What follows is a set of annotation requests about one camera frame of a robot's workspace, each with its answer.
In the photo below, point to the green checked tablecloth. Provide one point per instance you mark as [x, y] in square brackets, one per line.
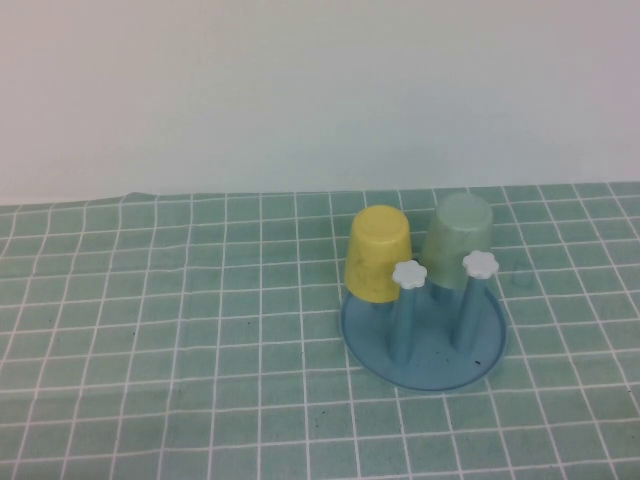
[150, 375]

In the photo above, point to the yellow plastic cup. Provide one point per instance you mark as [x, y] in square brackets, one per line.
[375, 250]

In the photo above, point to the pale green plastic cup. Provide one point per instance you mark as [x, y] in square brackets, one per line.
[455, 235]

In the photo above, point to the blue cup stand flower pegs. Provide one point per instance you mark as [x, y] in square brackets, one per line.
[435, 360]

